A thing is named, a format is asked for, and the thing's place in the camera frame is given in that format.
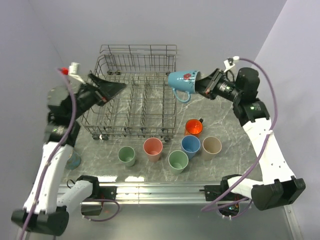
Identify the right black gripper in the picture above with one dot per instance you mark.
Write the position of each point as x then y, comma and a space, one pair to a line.
207, 86

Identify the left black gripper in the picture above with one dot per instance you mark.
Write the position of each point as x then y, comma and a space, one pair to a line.
105, 91

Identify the light blue floral mug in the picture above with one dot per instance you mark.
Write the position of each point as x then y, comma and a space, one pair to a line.
184, 81

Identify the green plastic cup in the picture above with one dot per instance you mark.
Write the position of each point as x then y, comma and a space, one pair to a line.
127, 156
178, 161

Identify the teal patterned mug yellow inside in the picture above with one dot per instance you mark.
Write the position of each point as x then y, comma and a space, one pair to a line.
73, 161

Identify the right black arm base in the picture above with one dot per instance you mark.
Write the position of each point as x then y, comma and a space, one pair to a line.
211, 192

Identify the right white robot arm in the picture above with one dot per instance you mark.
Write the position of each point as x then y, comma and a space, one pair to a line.
269, 183

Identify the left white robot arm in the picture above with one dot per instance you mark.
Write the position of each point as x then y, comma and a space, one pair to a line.
44, 212

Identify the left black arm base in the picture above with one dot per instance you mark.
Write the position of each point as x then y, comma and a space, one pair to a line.
92, 207

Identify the blue plastic cup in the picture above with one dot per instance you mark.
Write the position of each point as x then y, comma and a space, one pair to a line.
190, 145

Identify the beige plastic cup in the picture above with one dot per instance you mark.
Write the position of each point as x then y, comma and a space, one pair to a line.
211, 146

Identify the pink plastic cup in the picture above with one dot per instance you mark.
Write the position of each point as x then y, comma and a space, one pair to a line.
153, 148

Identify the grey wire dish rack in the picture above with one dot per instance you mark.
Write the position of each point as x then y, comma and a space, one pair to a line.
146, 108

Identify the orange mug black handle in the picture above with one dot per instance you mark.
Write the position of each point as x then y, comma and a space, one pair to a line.
194, 127

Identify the aluminium mounting rail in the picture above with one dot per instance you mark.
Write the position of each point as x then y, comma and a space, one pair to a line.
153, 193

